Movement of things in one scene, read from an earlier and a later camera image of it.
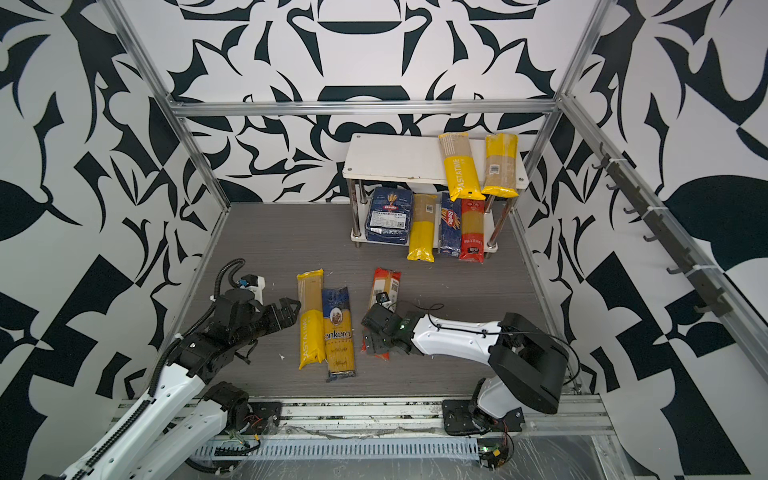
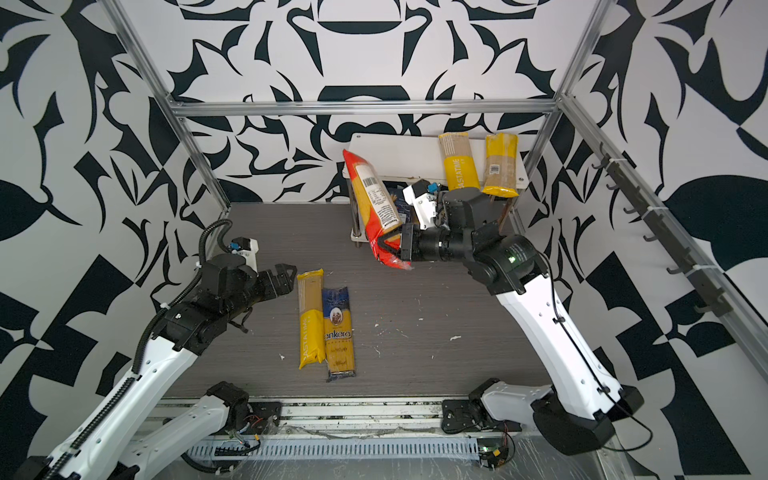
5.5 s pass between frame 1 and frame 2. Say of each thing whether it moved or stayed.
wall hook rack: stayed
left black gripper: moved
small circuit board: stayed
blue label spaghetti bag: stayed
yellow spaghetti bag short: stayed
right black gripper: moved
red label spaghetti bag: moved
